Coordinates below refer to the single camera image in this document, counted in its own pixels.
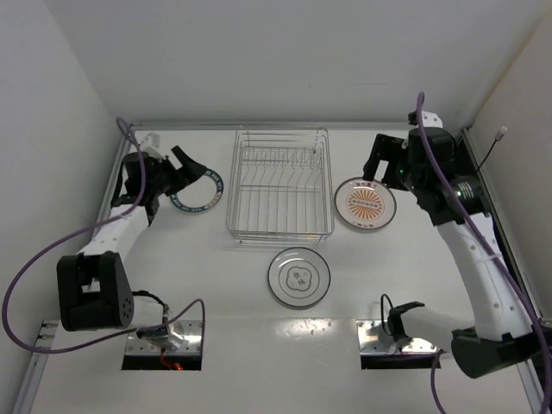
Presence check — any blue rimmed white plate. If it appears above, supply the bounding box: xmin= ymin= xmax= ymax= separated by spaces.
xmin=169 ymin=168 xmax=224 ymax=214

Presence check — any orange sunburst pattern plate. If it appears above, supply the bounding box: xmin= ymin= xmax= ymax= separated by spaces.
xmin=334 ymin=177 xmax=397 ymax=232

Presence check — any clear glass floral plate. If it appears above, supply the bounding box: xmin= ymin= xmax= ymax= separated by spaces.
xmin=267 ymin=247 xmax=332 ymax=310

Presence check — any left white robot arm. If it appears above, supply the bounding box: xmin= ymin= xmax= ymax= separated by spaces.
xmin=57 ymin=146 xmax=207 ymax=331

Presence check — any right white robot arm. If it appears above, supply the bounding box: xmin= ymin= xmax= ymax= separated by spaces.
xmin=363 ymin=127 xmax=551 ymax=379

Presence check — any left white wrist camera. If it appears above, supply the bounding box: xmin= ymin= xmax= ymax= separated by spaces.
xmin=139 ymin=132 xmax=165 ymax=160

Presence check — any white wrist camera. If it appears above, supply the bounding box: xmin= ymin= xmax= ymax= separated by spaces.
xmin=407 ymin=110 xmax=443 ymax=129
xmin=139 ymin=132 xmax=165 ymax=160

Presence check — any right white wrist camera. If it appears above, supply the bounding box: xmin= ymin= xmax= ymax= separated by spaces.
xmin=407 ymin=110 xmax=443 ymax=129

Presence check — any black cable white connector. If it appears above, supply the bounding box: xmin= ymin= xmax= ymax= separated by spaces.
xmin=476 ymin=126 xmax=508 ymax=173

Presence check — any silver wire dish rack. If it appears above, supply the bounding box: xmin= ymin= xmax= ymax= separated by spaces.
xmin=225 ymin=125 xmax=335 ymax=245

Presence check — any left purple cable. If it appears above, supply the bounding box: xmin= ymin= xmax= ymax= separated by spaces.
xmin=2 ymin=116 xmax=206 ymax=355

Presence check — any purple cable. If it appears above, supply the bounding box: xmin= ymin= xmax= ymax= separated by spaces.
xmin=2 ymin=116 xmax=206 ymax=355
xmin=415 ymin=91 xmax=552 ymax=414

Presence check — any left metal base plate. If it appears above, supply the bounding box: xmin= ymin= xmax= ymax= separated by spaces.
xmin=125 ymin=320 xmax=204 ymax=356

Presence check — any metal base plate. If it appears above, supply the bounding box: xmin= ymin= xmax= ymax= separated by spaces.
xmin=125 ymin=320 xmax=204 ymax=356
xmin=356 ymin=319 xmax=439 ymax=357

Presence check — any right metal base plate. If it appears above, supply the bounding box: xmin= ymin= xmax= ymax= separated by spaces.
xmin=356 ymin=319 xmax=439 ymax=357

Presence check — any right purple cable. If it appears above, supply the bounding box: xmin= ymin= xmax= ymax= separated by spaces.
xmin=415 ymin=91 xmax=552 ymax=414

